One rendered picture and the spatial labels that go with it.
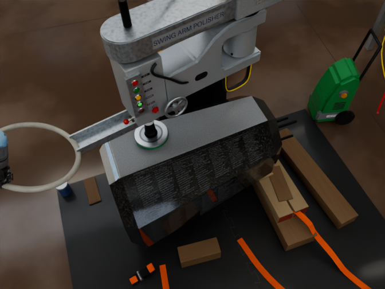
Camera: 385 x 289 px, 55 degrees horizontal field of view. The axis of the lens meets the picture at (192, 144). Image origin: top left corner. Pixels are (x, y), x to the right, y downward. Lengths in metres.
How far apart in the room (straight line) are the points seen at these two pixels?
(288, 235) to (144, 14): 1.86
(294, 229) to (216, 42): 1.55
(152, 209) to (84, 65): 2.37
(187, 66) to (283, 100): 1.94
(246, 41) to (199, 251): 1.50
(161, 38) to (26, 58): 3.05
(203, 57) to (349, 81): 1.63
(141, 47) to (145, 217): 1.10
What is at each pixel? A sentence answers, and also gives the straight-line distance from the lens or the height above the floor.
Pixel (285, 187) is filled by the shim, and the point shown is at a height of 0.25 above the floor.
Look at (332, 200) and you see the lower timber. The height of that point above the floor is 0.12.
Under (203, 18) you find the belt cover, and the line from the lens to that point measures 1.86.
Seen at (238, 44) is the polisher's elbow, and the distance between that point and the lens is 2.19.
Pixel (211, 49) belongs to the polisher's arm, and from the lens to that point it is 2.03.
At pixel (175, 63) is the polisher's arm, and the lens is 2.02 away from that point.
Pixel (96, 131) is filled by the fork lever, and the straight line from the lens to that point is 2.20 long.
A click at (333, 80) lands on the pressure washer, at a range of 3.40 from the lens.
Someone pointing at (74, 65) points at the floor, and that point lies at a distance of 4.37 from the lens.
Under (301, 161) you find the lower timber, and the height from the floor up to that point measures 0.12.
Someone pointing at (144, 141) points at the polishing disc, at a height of 0.91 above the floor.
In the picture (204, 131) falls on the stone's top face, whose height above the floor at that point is 0.85.
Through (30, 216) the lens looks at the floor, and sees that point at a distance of 3.38.
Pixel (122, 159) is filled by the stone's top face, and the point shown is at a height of 0.85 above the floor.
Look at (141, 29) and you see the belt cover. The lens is 1.76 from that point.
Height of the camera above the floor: 2.77
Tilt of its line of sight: 55 degrees down
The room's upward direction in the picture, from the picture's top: 4 degrees counter-clockwise
